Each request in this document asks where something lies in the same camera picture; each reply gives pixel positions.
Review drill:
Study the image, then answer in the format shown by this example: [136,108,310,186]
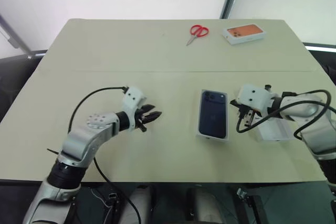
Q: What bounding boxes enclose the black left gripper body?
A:
[133,107,148,133]

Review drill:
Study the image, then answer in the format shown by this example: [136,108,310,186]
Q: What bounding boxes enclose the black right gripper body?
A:
[240,105,263,128]

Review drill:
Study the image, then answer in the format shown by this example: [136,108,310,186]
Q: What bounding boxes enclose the white phone box lid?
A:
[255,118,298,144]

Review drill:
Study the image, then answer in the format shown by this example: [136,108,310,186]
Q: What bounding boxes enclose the dark blue phone box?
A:
[195,88,229,144]

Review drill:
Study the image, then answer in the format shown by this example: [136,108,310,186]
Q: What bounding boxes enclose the white box with orange print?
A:
[222,23,268,46]

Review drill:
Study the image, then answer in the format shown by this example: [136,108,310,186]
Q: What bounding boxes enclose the dark blue smartphone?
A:
[198,90,228,140]

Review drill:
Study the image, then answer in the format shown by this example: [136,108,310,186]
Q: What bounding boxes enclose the black metal table clamp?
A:
[236,186,267,224]

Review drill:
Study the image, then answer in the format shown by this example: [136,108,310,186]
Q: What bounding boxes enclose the grey metal stand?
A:
[0,13,48,60]

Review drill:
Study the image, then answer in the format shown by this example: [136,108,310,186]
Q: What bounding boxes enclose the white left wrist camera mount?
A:
[121,86,148,132]

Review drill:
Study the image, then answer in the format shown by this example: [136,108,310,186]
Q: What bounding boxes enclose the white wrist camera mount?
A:
[236,84,274,117]
[121,86,148,132]

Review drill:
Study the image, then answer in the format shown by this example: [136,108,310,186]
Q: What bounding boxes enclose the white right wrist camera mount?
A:
[236,84,274,117]

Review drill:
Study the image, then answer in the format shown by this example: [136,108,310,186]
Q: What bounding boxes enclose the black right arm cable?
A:
[235,89,333,141]

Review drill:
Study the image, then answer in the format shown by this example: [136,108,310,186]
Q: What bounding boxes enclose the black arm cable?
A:
[67,86,144,224]
[235,89,333,141]

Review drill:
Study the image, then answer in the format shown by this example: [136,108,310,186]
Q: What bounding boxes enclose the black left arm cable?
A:
[67,86,144,224]

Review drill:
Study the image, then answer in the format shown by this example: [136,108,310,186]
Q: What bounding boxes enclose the red handled scissors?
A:
[186,24,210,47]

